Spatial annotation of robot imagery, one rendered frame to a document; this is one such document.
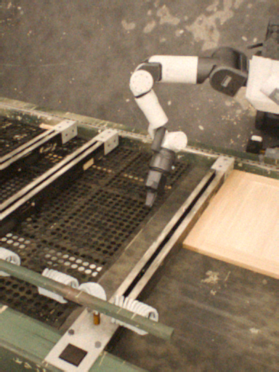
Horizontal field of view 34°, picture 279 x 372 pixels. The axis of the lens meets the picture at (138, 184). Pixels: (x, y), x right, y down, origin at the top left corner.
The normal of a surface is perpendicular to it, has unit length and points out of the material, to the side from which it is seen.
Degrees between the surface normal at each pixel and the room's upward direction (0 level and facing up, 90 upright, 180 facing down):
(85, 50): 0
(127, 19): 0
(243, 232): 58
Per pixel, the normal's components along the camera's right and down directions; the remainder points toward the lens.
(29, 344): 0.01, -0.85
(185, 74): -0.15, 0.47
